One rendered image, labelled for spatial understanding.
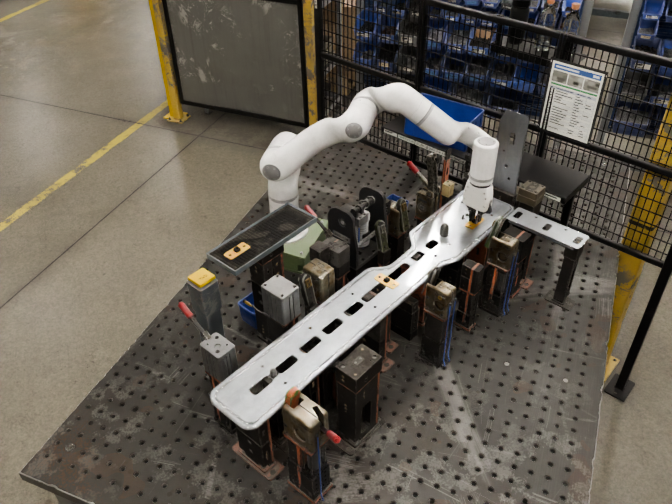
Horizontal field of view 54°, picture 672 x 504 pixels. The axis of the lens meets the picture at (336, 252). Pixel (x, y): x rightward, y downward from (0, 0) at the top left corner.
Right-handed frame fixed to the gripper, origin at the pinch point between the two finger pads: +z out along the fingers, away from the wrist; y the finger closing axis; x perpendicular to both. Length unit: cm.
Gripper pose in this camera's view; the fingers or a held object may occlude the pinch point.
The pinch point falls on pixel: (475, 216)
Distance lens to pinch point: 246.7
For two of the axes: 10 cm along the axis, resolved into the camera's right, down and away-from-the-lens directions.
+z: 0.1, 7.8, 6.3
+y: 7.5, 4.1, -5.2
